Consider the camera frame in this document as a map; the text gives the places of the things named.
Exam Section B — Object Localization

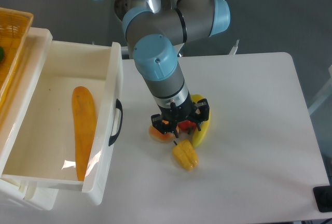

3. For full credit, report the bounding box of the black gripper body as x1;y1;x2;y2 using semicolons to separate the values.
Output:
158;99;192;123

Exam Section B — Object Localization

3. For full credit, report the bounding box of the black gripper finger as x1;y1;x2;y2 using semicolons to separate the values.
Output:
188;98;209;131
151;114;178;138

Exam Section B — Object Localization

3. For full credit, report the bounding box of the white top drawer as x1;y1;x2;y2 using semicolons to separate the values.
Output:
1;41;123;205

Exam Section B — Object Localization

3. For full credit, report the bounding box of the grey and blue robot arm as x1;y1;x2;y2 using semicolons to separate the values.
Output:
95;0;231;134

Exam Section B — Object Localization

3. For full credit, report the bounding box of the orange braided bread roll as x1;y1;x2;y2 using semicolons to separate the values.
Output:
148;125;176;143

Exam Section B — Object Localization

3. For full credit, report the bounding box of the red bell pepper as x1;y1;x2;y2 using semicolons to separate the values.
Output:
178;120;197;134

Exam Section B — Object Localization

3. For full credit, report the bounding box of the yellow banana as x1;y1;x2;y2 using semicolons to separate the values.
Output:
191;94;211;148

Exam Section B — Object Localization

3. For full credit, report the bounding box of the yellow bell pepper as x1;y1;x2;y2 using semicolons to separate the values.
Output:
172;139;199;171

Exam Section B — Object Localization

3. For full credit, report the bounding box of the long orange vegetable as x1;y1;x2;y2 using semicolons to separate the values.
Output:
72;86;97;181

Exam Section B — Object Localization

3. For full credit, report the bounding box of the black device at table edge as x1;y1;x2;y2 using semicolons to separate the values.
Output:
313;186;331;213

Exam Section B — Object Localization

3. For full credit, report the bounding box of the green vegetable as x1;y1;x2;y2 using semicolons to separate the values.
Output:
0;47;5;61

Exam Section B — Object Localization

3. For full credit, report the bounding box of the yellow plastic basket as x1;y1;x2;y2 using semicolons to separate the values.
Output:
1;8;34;104

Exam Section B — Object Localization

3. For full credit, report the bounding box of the black drawer handle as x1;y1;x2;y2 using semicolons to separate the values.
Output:
108;99;123;147

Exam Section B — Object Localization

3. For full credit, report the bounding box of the white table bracket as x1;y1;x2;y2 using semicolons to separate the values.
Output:
229;39;240;55

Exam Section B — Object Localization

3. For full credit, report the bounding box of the white frame at right edge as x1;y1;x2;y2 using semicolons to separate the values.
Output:
308;66;331;116

